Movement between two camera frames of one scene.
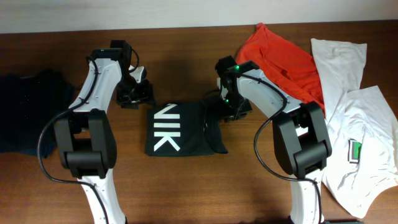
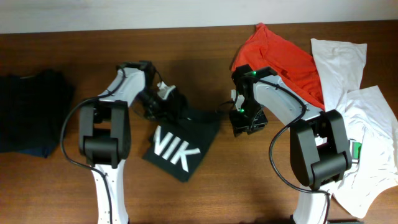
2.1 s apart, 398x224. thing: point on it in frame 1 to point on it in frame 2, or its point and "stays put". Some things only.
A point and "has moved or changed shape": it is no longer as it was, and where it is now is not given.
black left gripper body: x=134 y=92 to x=156 y=107
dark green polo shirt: x=191 y=129 has moved or changed shape
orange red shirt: x=290 y=65 stays put
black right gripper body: x=232 y=103 to x=250 y=115
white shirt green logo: x=361 y=126 stays put
